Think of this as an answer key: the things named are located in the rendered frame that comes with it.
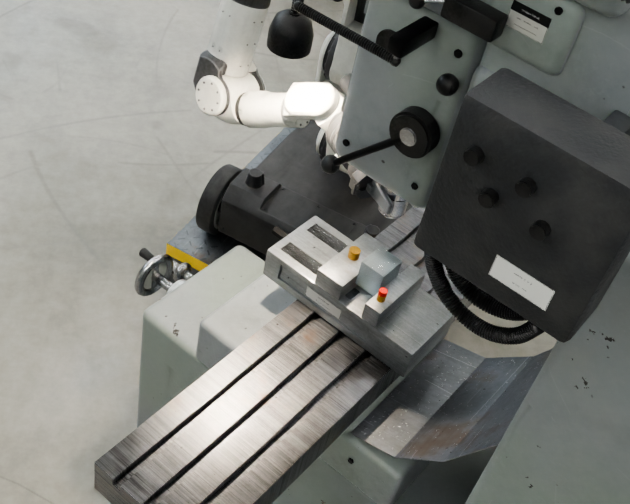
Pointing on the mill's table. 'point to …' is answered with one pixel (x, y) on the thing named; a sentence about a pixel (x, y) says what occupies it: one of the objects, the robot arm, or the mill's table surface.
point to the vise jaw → (342, 275)
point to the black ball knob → (447, 84)
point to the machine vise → (360, 299)
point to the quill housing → (405, 96)
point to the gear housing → (537, 30)
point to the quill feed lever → (414, 124)
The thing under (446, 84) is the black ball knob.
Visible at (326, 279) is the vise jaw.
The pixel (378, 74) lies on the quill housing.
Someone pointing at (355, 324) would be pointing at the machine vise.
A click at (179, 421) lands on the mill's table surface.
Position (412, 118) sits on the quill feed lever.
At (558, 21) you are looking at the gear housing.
